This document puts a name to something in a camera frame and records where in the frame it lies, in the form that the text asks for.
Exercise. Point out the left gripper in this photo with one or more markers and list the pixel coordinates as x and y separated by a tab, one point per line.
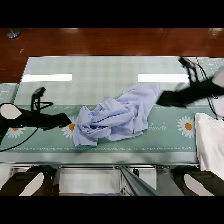
57	120

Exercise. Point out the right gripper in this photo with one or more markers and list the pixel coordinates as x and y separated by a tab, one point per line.
171	97

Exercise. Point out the light blue shirt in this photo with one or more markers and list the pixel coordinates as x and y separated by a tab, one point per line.
116	115

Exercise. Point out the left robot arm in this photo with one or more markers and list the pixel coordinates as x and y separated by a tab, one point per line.
28	117

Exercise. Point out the white garment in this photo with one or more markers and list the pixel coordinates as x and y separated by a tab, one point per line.
210	143

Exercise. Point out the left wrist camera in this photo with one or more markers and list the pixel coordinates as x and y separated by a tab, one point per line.
37	95

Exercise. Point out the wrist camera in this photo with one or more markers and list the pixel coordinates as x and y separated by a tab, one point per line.
37	95
190	68

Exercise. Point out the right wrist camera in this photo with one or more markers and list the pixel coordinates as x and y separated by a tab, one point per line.
190	68

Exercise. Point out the silver frame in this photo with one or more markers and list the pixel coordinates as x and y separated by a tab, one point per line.
140	186

